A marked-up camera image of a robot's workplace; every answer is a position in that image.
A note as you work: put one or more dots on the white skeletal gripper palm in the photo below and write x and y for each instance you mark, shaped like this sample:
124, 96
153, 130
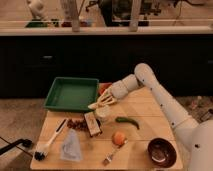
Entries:
106, 99

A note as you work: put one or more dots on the yellow banana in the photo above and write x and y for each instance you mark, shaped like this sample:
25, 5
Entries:
95, 105

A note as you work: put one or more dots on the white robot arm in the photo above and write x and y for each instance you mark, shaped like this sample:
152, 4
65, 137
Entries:
196, 137

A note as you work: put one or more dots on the white paper cup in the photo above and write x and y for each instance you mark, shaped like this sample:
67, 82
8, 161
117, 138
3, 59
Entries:
103, 113

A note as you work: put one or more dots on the red tomato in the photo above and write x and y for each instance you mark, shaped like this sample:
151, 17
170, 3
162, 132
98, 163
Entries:
103, 87

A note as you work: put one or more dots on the green chili pepper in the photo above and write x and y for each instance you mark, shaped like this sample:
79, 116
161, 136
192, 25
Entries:
127, 120

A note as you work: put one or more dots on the brown snack bar package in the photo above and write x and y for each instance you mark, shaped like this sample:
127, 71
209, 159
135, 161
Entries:
92, 124

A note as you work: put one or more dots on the green plastic tray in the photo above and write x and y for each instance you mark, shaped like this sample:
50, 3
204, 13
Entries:
72, 94

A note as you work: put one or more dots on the orange fruit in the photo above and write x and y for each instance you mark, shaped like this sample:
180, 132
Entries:
118, 138

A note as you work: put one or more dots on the metal fork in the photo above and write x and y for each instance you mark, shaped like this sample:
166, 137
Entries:
110, 156

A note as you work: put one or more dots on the clear plastic bag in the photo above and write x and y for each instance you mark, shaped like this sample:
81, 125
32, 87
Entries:
70, 148

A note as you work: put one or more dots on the dark brown bowl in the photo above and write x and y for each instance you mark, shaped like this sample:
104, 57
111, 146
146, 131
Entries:
161, 152

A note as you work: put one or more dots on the dark cabinet counter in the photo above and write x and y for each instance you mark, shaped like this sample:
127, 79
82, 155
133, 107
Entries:
31, 58

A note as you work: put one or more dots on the black handle on floor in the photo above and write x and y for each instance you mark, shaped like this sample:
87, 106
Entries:
24, 142

